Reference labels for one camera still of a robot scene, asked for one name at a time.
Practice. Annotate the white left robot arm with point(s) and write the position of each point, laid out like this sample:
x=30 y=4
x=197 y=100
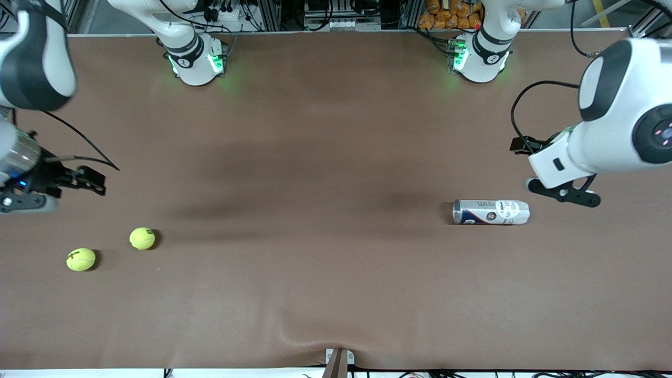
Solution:
x=619 y=84

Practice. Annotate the bag of orange items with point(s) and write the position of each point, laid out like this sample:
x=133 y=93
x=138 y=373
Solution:
x=451 y=13

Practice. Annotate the silver tennis ball can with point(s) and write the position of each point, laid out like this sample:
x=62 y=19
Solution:
x=491 y=211

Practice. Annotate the yellow tennis ball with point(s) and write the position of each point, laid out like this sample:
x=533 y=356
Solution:
x=81 y=259
x=142 y=238

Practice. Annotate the black electronics box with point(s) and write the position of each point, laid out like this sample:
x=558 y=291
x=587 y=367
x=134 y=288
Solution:
x=336 y=8

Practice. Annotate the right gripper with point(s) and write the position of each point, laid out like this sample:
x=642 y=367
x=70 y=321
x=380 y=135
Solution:
x=52 y=175

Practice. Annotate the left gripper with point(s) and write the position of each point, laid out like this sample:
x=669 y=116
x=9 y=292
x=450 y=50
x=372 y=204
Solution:
x=526 y=144

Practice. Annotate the metal mat corner bracket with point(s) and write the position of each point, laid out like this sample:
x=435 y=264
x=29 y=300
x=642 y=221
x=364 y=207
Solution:
x=636 y=33

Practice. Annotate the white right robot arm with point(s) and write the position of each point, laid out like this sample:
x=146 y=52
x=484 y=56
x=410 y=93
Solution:
x=31 y=58

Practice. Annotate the brown table mat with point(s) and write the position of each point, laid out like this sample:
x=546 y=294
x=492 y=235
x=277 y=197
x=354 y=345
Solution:
x=336 y=262

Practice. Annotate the power strip with black plugs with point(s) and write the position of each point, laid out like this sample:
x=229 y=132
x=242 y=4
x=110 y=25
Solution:
x=226 y=13

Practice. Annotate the white power strip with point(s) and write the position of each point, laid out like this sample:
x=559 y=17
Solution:
x=341 y=24

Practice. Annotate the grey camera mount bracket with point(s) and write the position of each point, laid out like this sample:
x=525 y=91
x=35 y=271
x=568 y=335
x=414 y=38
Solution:
x=339 y=362

